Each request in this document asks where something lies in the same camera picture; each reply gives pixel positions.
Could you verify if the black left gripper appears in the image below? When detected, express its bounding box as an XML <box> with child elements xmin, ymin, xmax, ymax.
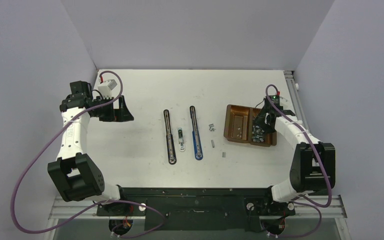
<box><xmin>91</xmin><ymin>95</ymin><xmax>133</xmax><ymax>123</ymax></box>

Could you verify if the pile of staple strips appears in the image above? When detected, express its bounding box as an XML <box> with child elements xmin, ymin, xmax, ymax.
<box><xmin>251</xmin><ymin>126</ymin><xmax>265</xmax><ymax>143</ymax></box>

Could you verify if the grey staple strip cluster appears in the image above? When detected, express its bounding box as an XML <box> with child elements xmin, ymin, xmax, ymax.
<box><xmin>208</xmin><ymin>123</ymin><xmax>216</xmax><ymax>132</ymax></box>

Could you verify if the brown wooden tray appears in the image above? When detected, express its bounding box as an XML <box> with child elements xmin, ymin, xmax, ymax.
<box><xmin>223</xmin><ymin>104</ymin><xmax>277</xmax><ymax>147</ymax></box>

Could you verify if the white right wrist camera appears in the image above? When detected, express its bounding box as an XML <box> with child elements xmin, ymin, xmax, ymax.
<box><xmin>279</xmin><ymin>96</ymin><xmax>290</xmax><ymax>105</ymax></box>

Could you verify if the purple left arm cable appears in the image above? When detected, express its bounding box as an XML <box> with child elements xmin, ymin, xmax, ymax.
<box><xmin>9</xmin><ymin>70</ymin><xmax>166</xmax><ymax>240</ymax></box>

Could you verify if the black stapler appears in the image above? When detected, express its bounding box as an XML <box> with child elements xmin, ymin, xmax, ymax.
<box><xmin>163</xmin><ymin>109</ymin><xmax>177</xmax><ymax>165</ymax></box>

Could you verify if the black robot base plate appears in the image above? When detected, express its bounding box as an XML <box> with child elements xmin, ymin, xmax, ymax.
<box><xmin>96</xmin><ymin>187</ymin><xmax>309</xmax><ymax>234</ymax></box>

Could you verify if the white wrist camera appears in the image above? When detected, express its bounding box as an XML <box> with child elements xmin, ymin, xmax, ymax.
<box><xmin>279</xmin><ymin>96</ymin><xmax>290</xmax><ymax>105</ymax></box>
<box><xmin>97</xmin><ymin>79</ymin><xmax>117</xmax><ymax>99</ymax></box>

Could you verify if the aluminium side rail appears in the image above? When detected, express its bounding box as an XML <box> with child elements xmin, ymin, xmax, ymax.
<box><xmin>283</xmin><ymin>70</ymin><xmax>347</xmax><ymax>219</ymax></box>

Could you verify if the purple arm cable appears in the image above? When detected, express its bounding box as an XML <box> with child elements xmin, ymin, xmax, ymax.
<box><xmin>265</xmin><ymin>84</ymin><xmax>333</xmax><ymax>239</ymax></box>
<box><xmin>9</xmin><ymin>70</ymin><xmax>166</xmax><ymax>240</ymax></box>

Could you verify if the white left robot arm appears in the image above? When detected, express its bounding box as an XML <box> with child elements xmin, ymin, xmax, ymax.
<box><xmin>47</xmin><ymin>79</ymin><xmax>134</xmax><ymax>215</ymax></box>

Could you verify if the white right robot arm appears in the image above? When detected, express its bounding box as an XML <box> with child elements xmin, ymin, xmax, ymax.
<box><xmin>253</xmin><ymin>104</ymin><xmax>336</xmax><ymax>214</ymax></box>

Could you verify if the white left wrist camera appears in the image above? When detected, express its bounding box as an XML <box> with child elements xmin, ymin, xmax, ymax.
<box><xmin>97</xmin><ymin>79</ymin><xmax>117</xmax><ymax>99</ymax></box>

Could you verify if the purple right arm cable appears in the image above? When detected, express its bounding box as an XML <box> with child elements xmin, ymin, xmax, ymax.
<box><xmin>265</xmin><ymin>84</ymin><xmax>333</xmax><ymax>239</ymax></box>

